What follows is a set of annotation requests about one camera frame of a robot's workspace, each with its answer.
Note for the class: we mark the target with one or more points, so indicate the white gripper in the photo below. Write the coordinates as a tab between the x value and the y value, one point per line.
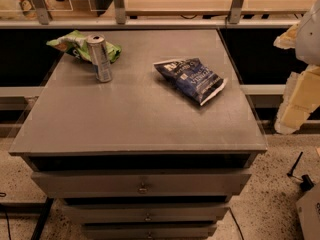
310	37

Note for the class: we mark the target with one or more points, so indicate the silver redbull can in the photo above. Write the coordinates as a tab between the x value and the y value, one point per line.
99	57

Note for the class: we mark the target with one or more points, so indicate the blue chip bag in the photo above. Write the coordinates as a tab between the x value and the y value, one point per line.
192	78

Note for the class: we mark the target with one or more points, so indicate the grey drawer cabinet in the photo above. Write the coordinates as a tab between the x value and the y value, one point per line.
138	121

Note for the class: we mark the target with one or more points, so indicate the green chip bag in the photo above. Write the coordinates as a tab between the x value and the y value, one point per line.
75	44

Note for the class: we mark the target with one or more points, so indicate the middle grey drawer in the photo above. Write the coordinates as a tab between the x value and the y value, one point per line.
130	213

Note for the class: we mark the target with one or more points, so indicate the grey drawer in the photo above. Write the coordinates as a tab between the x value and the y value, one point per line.
149	231
130	213
98	184

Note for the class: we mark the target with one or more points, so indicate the bottom grey drawer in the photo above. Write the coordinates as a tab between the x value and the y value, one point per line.
149	231

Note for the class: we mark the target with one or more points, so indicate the top grey drawer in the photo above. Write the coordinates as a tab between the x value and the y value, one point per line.
98	184

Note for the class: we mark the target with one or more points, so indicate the colourful package behind glass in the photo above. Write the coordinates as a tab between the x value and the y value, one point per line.
17	10

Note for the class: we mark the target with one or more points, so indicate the grey metal rail frame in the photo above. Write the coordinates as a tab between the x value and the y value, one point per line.
76	14

